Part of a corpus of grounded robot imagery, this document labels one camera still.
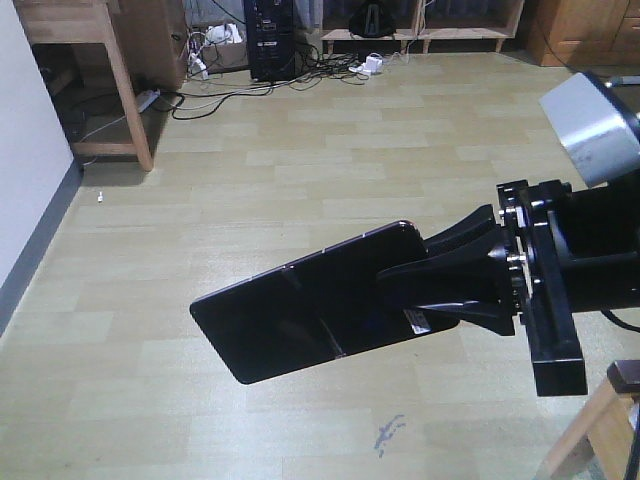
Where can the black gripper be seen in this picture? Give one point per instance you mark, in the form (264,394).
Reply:
(466,278)

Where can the black smartphone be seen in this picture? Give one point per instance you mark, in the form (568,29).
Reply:
(321,307)

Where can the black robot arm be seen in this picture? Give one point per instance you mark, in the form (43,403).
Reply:
(596,233)

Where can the wooden desk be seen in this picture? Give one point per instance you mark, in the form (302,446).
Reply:
(130,45)

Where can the white power strip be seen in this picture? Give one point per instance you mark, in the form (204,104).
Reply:
(371,66)

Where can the low wooden shelf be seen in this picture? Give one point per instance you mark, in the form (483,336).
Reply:
(427,21)

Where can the wooden cabinet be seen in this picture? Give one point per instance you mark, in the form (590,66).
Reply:
(582,33)

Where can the black computer tower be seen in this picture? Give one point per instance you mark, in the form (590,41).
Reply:
(270,39)

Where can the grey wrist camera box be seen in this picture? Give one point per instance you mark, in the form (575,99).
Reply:
(599,132)

